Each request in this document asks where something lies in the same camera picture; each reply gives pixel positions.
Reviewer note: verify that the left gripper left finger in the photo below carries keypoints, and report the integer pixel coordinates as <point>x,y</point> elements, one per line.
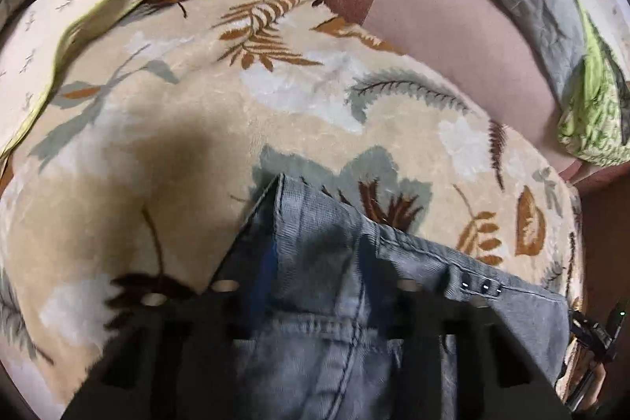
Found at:
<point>172,352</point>

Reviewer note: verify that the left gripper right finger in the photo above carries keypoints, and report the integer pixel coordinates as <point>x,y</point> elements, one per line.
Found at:
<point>477,343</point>

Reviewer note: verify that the blue denim pants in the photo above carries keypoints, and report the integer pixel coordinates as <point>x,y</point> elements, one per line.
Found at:
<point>320,280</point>

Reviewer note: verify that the green patterned cloth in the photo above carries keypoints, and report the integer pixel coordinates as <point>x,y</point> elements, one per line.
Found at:
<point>594,126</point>

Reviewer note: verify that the beige leaf print blanket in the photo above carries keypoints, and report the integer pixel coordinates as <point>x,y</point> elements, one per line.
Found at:
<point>159,133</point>

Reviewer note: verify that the pink bed sheet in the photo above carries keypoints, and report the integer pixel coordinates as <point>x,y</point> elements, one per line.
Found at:
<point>478,48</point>

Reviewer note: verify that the cream pillow with green trim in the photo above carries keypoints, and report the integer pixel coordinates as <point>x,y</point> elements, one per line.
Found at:
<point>36,45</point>

